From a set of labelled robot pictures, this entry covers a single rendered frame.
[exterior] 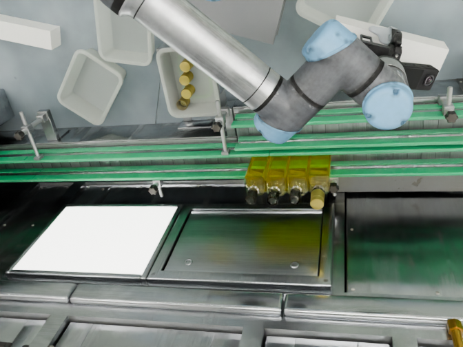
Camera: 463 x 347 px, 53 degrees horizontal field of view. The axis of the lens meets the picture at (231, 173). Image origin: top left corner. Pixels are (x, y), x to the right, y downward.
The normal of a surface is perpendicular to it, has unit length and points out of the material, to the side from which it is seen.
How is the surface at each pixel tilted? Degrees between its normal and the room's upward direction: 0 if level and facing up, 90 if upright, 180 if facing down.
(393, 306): 90
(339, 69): 1
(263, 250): 90
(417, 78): 33
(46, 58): 0
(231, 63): 25
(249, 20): 0
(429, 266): 90
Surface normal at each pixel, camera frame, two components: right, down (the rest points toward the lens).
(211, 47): 0.13, 0.27
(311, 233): -0.14, -0.86
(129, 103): -0.20, 0.51
